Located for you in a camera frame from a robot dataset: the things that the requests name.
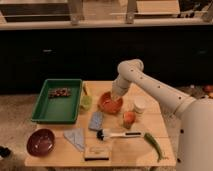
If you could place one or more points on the green chili pepper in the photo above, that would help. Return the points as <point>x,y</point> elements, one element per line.
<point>151,140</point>

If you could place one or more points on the green plastic tray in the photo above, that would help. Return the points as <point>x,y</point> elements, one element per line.
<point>58,110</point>

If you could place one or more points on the red object at right edge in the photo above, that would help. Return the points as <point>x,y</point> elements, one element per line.
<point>209,90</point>

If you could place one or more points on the blue folded cloth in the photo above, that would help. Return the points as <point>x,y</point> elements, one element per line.
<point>76,138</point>

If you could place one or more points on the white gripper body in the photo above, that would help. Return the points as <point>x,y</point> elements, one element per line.
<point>119,89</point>

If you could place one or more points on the blue sponge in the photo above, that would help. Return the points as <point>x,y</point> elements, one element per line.
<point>95,122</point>

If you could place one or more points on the green cup with utensil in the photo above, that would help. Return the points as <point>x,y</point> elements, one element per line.
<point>86,99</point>

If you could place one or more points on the dark cabinet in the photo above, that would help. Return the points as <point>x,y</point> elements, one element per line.
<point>176,55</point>

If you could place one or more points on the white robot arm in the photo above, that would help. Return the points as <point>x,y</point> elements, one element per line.
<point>195,146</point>

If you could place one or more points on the black object at left edge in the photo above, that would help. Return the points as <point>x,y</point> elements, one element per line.
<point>4,152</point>

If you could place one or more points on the orange red bowl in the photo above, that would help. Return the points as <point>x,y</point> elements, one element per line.
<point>107,105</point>

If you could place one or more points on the black and white dish brush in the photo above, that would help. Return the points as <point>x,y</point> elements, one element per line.
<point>105,134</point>

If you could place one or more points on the tan box with black edge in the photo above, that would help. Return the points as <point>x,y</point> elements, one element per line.
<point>96,153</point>

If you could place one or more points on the white cylindrical container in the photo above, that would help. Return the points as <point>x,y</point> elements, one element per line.
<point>139,105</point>

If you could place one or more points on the dark red bowl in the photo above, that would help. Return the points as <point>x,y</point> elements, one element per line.
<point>41,143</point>

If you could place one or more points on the brown item in tray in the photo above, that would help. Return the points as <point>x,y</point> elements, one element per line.
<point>59,92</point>

